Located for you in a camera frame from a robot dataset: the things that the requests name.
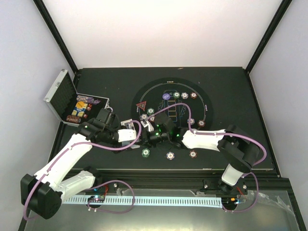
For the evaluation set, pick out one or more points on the green poker chip stack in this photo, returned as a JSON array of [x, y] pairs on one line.
[[145, 153]]

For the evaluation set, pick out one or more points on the aluminium poker chip case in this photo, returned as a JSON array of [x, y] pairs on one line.
[[71, 107]]

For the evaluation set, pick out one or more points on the left base circuit board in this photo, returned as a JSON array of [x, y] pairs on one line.
[[96, 199]]

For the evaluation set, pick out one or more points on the right base circuit board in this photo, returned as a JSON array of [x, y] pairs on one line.
[[233, 200]]

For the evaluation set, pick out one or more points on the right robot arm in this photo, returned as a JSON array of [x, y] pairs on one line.
[[240, 151]]

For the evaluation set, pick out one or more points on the red brown poker chip stack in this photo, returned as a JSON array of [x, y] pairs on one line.
[[193, 154]]

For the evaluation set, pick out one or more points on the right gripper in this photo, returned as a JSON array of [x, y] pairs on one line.
[[146, 140]]

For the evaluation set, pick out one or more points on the purple round button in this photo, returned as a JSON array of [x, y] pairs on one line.
[[166, 96]]

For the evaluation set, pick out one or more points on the red triangle marker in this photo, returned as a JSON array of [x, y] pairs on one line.
[[142, 105]]

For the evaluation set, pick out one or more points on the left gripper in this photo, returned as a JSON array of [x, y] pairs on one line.
[[117, 151]]

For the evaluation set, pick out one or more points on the white slotted cable duct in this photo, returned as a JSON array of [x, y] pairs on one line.
[[149, 201]]

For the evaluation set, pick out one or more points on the round black poker mat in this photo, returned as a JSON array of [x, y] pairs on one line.
[[179, 110]]

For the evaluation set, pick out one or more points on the base circuit board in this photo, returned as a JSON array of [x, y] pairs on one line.
[[233, 200], [96, 199]]

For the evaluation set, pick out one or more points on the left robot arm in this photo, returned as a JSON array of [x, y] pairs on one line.
[[46, 190]]

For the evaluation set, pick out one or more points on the black aluminium rail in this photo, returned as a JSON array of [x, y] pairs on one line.
[[162, 179]]

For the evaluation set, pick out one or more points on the blue white poker chip stack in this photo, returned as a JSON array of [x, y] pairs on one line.
[[170, 155]]

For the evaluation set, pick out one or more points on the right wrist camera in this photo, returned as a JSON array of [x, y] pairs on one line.
[[147, 125]]

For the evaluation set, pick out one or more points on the blue playing card deck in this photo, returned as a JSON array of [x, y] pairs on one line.
[[126, 143]]

